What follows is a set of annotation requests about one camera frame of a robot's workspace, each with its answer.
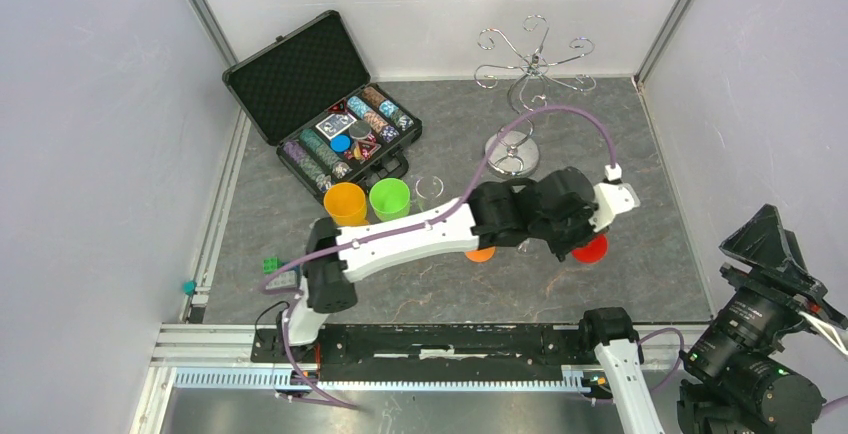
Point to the black poker chip case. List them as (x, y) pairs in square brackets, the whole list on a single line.
[(288, 87)]

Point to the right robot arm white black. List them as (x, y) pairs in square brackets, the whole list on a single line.
[(736, 386)]

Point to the orange plastic wine glass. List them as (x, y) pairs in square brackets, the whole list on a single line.
[(480, 255)]

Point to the playing card deck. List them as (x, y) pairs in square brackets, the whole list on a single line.
[(335, 124)]

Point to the green plastic wine glass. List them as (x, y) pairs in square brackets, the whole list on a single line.
[(390, 199)]

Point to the green toy brick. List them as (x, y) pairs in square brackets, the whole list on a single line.
[(271, 264)]

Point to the clear wine glass front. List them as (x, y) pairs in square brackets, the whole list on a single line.
[(429, 192)]

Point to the chrome wine glass rack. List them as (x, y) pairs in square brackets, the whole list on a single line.
[(517, 154)]

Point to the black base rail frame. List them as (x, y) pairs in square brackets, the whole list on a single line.
[(468, 357)]

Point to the blue round dealer chip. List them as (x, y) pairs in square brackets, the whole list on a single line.
[(340, 143)]

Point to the red plastic wine glass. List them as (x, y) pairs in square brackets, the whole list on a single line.
[(594, 251)]

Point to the teal small object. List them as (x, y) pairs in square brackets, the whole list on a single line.
[(189, 288)]

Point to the yellow plastic wine glass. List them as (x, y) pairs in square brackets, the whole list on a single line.
[(346, 204)]

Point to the silver dealer button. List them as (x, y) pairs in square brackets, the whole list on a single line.
[(359, 130)]

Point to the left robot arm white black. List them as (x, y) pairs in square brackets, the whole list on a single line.
[(557, 210)]

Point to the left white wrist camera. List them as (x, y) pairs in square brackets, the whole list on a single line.
[(613, 197)]

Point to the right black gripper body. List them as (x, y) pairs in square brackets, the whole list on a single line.
[(782, 289)]

